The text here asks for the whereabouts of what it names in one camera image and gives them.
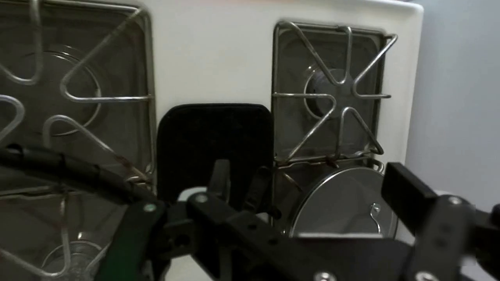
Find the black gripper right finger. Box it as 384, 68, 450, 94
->
381, 161, 500, 281

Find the black spiral-wrapped cable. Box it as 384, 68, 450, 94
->
0, 144, 157, 207

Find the glass pan lid metal handle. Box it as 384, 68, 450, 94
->
287, 164, 401, 239

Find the metal wire burner grate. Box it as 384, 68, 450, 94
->
270, 19, 400, 177
0, 0, 159, 281

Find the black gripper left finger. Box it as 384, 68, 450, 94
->
96, 158, 337, 281

